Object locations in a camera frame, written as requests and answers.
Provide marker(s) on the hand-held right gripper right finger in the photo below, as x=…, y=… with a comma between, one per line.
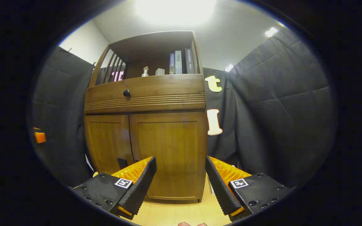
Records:
x=218, y=185

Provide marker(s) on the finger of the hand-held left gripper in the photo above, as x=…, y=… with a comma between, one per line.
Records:
x=40, y=137

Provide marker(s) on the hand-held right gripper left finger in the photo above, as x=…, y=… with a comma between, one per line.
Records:
x=143, y=182

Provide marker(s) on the wooden shoe cabinet door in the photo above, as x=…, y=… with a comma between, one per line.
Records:
x=105, y=141
x=174, y=144

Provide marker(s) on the wooden double-door shoe cabinet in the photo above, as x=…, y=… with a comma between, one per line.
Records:
x=168, y=91

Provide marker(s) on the wooden cabinet drawer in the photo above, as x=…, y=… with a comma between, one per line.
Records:
x=168, y=88

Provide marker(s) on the black round drawer knob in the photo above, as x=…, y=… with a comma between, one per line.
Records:
x=126, y=93

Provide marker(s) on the black backdrop cloth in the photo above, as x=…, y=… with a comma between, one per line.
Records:
x=278, y=110

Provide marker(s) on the white pump bottle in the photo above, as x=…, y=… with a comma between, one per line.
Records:
x=145, y=72

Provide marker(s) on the small white box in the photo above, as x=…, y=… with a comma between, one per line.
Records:
x=160, y=72

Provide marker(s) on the small ceiling light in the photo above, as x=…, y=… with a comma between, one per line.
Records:
x=271, y=31
x=229, y=67

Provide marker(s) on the blue book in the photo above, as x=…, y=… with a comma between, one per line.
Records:
x=172, y=64

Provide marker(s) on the light grey book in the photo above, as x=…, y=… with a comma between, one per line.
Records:
x=178, y=62

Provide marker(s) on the large ceiling light panel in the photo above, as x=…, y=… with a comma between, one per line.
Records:
x=174, y=11

